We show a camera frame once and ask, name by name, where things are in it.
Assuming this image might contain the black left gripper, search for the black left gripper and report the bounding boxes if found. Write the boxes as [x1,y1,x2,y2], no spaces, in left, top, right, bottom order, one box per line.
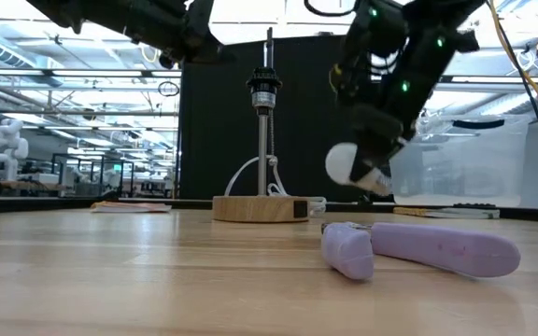
[159,0,238,64]

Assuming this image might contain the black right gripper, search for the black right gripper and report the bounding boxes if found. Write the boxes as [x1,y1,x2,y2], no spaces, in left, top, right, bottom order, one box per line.
[348,100,419,184]

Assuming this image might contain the white lightbulb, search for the white lightbulb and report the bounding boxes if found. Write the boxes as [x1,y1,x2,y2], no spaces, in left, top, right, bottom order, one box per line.
[324,142,394,197]

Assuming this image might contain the wooden base table lamp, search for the wooden base table lamp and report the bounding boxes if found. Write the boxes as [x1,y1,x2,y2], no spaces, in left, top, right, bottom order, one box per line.
[211,66,311,224]

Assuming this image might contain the black divider panel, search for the black divider panel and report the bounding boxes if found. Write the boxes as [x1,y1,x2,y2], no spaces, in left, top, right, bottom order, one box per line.
[178,33,374,203]

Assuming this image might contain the clear plastic storage bin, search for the clear plastic storage bin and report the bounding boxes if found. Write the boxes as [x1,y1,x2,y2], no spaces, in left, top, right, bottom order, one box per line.
[389,114,531,209]

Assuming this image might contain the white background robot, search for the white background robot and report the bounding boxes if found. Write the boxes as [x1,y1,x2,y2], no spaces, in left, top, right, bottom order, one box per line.
[0,119,30,183]

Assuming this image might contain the distant wooden bench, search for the distant wooden bench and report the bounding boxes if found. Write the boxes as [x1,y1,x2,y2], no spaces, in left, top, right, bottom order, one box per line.
[0,179,67,192]

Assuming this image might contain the white lamp power cord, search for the white lamp power cord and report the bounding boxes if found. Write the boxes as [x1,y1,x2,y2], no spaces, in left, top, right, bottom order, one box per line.
[224,155,329,218]

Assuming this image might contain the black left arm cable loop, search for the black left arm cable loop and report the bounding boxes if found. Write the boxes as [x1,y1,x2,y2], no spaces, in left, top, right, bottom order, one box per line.
[157,79,181,98]

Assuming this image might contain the short yellow wire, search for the short yellow wire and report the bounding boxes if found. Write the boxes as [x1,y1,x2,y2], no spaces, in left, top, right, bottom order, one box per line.
[327,63,343,94]

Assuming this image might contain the purple handled pliers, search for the purple handled pliers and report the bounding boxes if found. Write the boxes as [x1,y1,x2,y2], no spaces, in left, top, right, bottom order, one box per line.
[319,221,522,282]

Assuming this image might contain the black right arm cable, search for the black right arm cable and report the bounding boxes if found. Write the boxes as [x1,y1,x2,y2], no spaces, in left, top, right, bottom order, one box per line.
[303,0,360,18]

